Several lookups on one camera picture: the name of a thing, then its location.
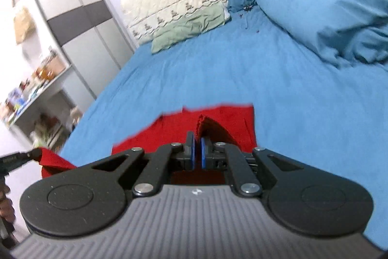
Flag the blue rolled duvet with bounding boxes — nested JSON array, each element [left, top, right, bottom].
[[256, 0, 387, 67]]

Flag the green pillow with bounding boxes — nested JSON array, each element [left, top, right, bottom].
[[151, 3, 231, 55]]

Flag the white grey wardrobe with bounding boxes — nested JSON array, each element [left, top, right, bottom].
[[35, 0, 134, 97]]

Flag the white desk shelf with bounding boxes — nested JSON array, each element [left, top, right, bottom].
[[1, 49, 93, 154]]

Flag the beige hanging bag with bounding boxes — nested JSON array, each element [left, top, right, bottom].
[[13, 7, 35, 45]]

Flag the person's left hand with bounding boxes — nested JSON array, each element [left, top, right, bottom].
[[0, 178, 16, 224]]

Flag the blue bed sheet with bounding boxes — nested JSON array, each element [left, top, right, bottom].
[[60, 7, 387, 248]]

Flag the red knit sweater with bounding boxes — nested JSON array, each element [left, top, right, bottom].
[[39, 105, 257, 185]]

